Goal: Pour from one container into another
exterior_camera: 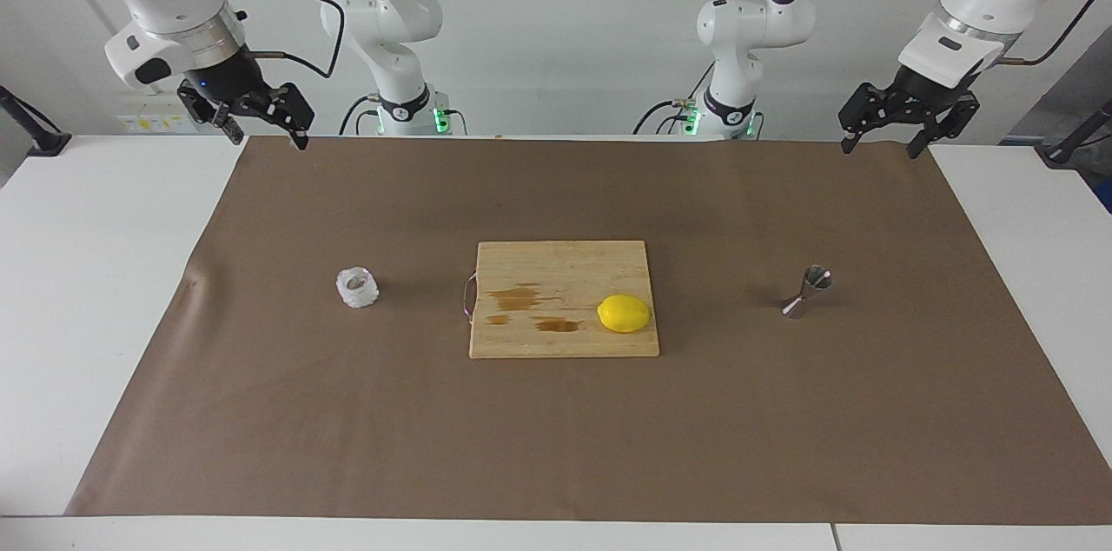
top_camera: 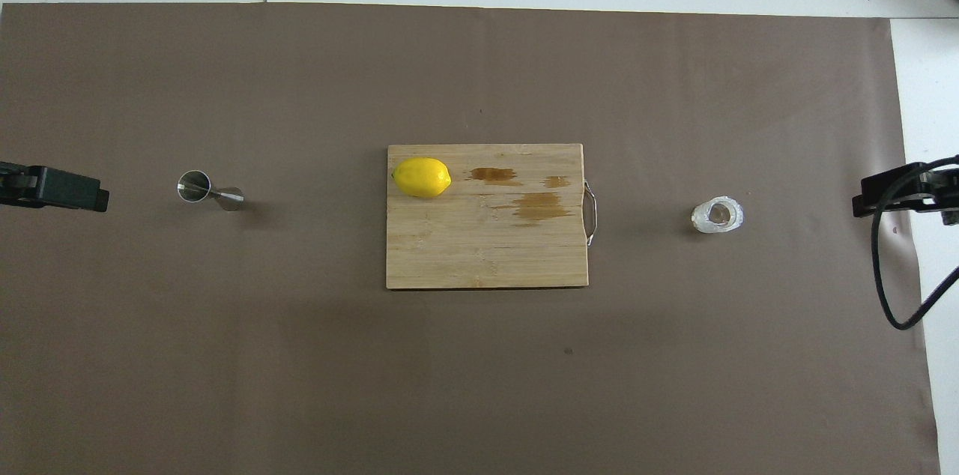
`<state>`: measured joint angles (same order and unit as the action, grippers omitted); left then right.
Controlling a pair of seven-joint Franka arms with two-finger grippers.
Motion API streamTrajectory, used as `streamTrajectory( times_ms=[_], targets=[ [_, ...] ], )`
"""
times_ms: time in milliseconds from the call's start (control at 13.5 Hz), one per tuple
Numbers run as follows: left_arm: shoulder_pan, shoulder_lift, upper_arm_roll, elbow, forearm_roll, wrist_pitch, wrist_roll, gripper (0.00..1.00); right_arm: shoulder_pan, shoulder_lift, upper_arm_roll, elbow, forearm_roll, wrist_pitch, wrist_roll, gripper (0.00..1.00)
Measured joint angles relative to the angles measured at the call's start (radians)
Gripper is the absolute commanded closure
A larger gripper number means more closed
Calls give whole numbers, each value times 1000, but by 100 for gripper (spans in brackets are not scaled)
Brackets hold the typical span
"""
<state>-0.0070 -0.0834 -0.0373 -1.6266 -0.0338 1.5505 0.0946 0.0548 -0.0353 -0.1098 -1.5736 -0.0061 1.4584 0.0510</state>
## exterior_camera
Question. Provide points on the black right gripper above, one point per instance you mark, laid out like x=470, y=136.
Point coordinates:
x=230, y=80

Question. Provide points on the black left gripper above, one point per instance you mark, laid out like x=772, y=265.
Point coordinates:
x=923, y=92

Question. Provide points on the steel double jigger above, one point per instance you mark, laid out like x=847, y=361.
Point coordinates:
x=815, y=280

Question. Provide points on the clear textured glass cup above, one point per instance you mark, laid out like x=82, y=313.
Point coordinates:
x=358, y=295

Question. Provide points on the grey partition panel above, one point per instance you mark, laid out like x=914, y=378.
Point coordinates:
x=1055, y=112

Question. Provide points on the blue object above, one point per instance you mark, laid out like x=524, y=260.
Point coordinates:
x=1107, y=195

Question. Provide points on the brown paper table mat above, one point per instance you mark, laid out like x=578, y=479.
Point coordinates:
x=347, y=429

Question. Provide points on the yellow lemon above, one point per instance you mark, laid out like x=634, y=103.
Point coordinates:
x=624, y=314

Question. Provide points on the wooden cutting board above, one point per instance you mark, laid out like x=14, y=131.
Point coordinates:
x=565, y=273

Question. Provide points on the white wall socket strip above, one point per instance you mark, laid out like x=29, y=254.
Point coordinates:
x=156, y=112

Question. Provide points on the black camera stand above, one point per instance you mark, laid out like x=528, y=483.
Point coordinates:
x=43, y=141
x=1064, y=153

